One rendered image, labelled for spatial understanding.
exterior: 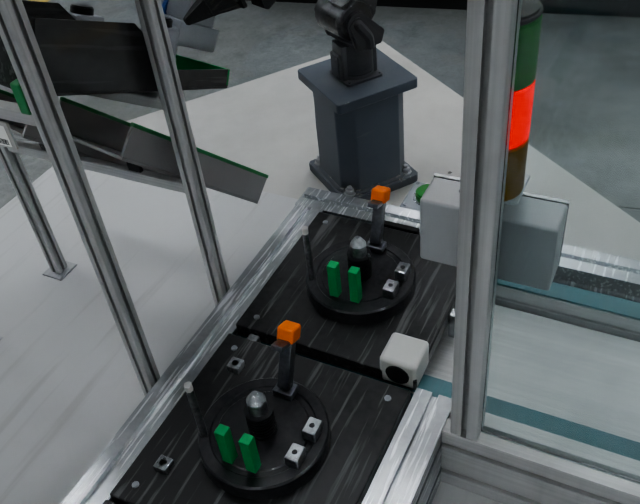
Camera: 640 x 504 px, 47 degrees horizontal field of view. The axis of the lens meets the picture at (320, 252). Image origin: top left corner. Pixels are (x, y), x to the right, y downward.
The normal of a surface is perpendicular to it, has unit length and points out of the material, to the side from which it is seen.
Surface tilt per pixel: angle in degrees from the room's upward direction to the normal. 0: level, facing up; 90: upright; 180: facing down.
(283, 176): 0
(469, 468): 90
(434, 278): 0
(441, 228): 90
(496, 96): 90
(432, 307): 0
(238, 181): 90
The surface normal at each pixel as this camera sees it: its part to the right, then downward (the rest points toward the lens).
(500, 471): -0.44, 0.62
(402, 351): -0.09, -0.75
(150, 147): 0.80, 0.33
